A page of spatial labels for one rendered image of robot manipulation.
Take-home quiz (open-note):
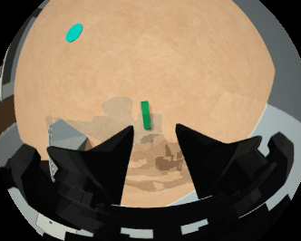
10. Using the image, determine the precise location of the green rectangular post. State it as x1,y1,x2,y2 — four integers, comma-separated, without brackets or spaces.
141,101,151,129

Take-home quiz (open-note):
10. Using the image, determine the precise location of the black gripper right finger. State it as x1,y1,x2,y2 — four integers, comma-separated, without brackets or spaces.
176,123,263,200

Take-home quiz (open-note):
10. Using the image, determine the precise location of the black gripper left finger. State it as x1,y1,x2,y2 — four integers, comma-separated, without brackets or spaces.
47,125,135,206

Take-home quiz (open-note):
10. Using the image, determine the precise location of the cyan circle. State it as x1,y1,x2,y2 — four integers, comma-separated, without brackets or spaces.
66,24,83,42

